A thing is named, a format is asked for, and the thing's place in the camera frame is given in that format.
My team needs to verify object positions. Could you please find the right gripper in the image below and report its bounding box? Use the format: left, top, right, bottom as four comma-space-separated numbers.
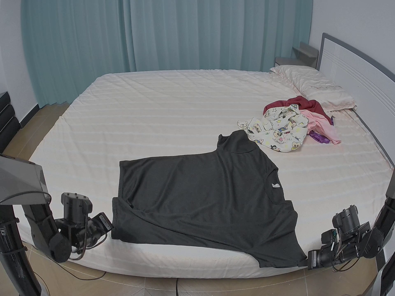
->
307, 242, 347, 271

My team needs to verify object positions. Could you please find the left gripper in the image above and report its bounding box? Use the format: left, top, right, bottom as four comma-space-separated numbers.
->
74, 213, 114, 248

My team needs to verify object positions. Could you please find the black T-shirt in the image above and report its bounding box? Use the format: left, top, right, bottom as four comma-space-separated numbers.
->
111, 131, 307, 269

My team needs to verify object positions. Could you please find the purple garment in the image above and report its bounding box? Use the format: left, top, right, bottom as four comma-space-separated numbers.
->
309, 116, 336, 145

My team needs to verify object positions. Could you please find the pink garment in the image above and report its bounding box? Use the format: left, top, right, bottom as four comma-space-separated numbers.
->
301, 110, 342, 145

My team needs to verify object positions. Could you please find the white printed pyjama top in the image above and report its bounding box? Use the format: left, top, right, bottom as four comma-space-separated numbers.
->
238, 104, 309, 152

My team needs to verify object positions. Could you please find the black chest of drawers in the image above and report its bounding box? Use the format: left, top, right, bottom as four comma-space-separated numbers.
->
0, 91, 20, 153

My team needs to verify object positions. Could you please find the bed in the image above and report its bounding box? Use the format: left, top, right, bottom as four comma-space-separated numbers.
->
28, 33, 395, 284

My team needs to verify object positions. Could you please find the dark red garment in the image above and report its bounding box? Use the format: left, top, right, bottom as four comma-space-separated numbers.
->
263, 95, 331, 121

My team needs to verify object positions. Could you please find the cream pillow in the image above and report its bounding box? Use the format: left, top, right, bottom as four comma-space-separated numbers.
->
270, 65, 357, 113

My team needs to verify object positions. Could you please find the blue-green curtain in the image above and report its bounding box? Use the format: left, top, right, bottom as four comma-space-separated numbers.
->
128, 0, 316, 73
21, 0, 138, 107

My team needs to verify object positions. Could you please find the grey bedside table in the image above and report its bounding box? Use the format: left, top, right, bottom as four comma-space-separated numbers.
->
275, 41, 319, 70

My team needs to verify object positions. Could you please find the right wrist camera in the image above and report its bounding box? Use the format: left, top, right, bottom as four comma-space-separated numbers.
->
321, 229, 337, 246

